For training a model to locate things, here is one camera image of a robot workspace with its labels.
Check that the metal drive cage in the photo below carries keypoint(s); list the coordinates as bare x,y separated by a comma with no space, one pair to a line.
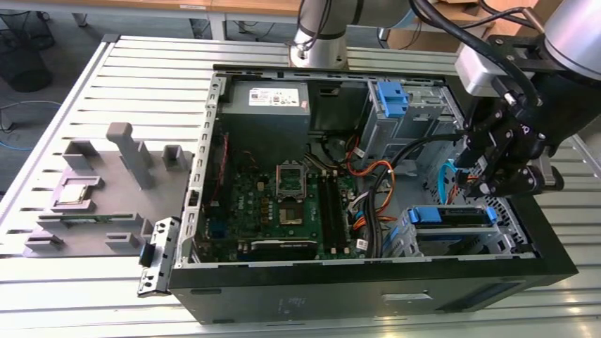
380,137

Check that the black plastic fan housing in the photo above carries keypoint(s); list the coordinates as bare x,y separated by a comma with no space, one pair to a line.
338,112

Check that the black graphics card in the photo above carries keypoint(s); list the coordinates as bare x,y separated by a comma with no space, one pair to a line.
282,246

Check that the metal expansion slot bracket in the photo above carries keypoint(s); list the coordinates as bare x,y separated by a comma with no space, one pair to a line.
162,246

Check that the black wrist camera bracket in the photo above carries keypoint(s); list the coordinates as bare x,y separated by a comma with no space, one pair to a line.
504,42

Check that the black RAM slot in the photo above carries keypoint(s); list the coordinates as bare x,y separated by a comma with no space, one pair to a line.
341,211
329,211

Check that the green RAM stick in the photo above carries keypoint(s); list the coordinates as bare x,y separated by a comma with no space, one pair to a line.
90,220

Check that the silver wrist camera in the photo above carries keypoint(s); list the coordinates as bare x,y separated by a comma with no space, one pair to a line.
475,70

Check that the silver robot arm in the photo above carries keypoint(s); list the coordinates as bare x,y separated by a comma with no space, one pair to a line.
319,53

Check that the black PC case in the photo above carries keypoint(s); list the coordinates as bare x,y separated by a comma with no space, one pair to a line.
376,292

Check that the silver CPU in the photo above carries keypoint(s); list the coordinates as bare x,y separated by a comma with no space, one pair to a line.
73,193

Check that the grey power supply unit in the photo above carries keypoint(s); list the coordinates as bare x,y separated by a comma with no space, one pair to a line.
263,134

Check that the metal disk bay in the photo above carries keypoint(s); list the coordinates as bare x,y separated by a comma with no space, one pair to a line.
470,230

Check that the blue drive cage latch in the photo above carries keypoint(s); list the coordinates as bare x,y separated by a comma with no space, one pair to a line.
390,102

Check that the CPU socket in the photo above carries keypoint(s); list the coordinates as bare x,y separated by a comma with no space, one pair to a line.
291,215

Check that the wooden desk white legs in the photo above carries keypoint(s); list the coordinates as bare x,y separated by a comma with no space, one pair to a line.
479,23
155,3

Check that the grey parts rack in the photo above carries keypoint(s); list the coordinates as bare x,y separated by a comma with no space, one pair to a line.
118,207

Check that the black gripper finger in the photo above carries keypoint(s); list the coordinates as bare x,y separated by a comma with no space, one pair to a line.
484,123
522,181

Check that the black mesh bin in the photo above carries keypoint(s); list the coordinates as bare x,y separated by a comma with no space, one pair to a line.
29,74

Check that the green motherboard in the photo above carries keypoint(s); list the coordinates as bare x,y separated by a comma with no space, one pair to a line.
249,211

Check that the hard disk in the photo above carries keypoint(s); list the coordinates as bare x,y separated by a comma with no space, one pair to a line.
463,216

